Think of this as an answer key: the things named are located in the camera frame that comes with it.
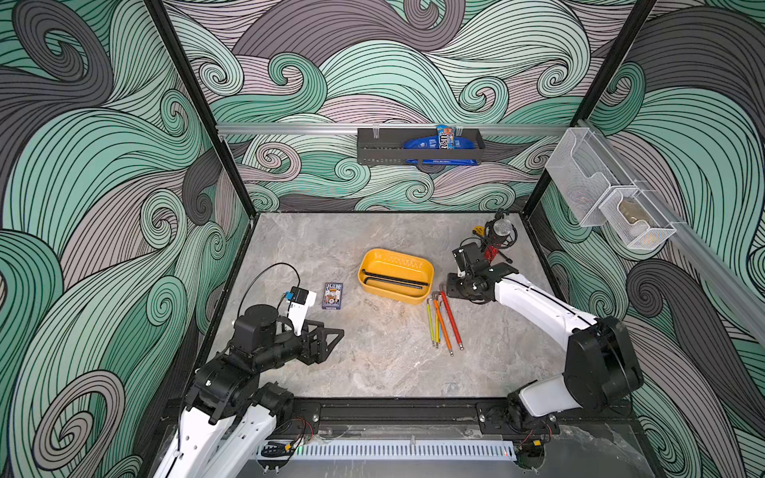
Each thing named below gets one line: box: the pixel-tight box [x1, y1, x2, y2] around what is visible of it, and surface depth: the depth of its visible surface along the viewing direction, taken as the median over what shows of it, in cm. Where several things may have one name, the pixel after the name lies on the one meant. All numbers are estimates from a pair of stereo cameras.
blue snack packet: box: [403, 124, 479, 166], surface depth 93 cm
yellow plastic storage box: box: [357, 247, 435, 305], surface depth 103 cm
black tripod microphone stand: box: [472, 208, 518, 264], surface depth 88 cm
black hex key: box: [361, 268, 430, 290], surface depth 103 cm
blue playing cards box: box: [321, 281, 344, 310], surface depth 97 cm
